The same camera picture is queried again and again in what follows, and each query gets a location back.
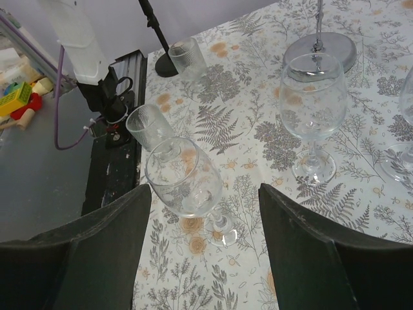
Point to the near wine glass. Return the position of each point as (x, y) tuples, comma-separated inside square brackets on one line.
[(186, 180)]

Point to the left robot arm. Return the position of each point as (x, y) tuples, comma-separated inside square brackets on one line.
[(96, 79)]

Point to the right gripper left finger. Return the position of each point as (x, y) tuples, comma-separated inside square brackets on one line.
[(89, 263)]

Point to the colourful toy pile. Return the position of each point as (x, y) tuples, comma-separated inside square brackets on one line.
[(22, 88)]

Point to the black microphone stand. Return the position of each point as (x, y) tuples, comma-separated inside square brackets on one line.
[(164, 66)]

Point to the front patterned tumbler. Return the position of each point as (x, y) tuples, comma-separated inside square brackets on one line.
[(150, 128)]

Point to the patterned tumbler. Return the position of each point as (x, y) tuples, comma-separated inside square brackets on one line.
[(150, 128), (188, 60)]

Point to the black table front rail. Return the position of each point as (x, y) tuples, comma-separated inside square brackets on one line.
[(115, 154)]

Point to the far wine glass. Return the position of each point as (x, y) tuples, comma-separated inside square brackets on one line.
[(397, 163)]

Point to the middle wine glass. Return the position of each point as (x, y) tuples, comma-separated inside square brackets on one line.
[(313, 105)]

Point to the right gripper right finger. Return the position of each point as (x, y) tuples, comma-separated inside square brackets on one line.
[(319, 264)]

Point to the chrome wine glass rack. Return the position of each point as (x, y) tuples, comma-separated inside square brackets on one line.
[(322, 51)]

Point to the floral tablecloth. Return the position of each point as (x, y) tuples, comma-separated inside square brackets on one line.
[(233, 115)]

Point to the left patterned tumbler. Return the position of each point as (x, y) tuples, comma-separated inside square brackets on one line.
[(188, 60)]

